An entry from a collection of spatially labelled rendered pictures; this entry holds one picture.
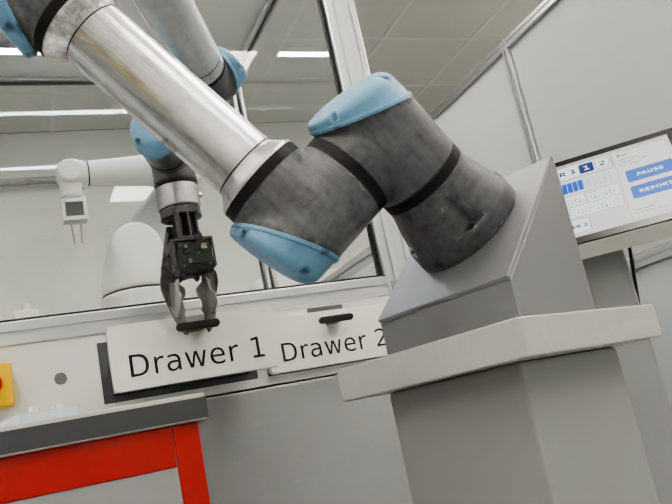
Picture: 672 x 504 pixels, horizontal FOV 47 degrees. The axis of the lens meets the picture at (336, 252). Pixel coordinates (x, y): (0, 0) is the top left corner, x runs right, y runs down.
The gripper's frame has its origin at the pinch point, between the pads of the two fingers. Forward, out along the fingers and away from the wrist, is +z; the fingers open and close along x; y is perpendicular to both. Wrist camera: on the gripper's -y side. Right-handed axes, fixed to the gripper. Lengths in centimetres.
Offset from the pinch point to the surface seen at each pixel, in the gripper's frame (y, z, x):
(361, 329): -16.1, 2.6, 38.0
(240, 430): -17.9, 18.1, 9.4
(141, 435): 41.1, 18.1, -17.3
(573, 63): -65, -87, 164
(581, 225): 4, -10, 85
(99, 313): -17.6, -7.9, -13.4
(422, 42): -225, -190, 214
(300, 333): -16.1, 1.6, 24.5
